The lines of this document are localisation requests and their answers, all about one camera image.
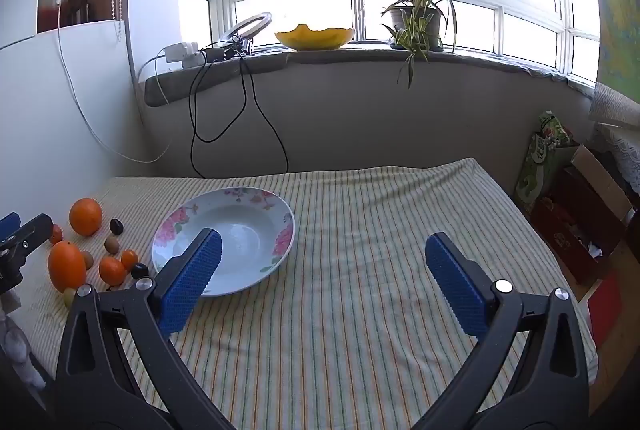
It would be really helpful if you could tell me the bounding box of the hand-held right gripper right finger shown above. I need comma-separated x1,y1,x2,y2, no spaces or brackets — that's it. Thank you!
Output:
410,232,591,430

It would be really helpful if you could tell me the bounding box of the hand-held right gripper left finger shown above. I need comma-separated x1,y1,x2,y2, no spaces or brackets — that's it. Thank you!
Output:
54,227,236,430

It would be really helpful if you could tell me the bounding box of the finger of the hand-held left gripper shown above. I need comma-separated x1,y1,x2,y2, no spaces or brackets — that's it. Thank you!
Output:
0,214,54,295
0,212,22,241

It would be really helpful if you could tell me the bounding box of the large orange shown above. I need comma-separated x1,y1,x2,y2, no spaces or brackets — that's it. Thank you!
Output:
68,198,103,237
47,240,87,293

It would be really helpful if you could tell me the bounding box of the floral white plate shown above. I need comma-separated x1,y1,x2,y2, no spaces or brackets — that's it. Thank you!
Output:
151,188,296,297

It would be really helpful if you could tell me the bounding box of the person's left hand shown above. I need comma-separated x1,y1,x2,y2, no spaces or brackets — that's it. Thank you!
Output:
0,291,48,393

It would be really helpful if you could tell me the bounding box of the striped blanket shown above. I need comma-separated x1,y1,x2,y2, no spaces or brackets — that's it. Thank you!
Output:
15,157,598,430

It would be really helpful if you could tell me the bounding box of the green plastic bag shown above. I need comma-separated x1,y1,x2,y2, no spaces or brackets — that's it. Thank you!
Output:
515,110,576,213

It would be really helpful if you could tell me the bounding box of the open cardboard box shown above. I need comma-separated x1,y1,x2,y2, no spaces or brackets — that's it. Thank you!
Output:
530,144,638,287

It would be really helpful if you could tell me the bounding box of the white lace cloth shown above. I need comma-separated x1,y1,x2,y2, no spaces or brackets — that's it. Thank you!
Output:
590,82,640,195

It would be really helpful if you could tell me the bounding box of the small potted succulent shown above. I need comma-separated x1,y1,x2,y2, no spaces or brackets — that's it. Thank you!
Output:
233,12,274,46

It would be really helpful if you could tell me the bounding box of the potted spider plant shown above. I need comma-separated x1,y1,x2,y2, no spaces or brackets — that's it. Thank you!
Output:
372,0,483,90

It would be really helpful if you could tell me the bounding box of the yellow bowl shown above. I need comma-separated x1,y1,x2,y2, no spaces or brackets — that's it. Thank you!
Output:
274,24,356,51

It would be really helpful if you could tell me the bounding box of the black cable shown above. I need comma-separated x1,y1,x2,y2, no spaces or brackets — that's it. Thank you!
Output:
189,42,290,179

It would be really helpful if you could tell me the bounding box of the white cable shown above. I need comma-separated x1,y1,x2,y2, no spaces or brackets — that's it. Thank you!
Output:
56,0,173,163

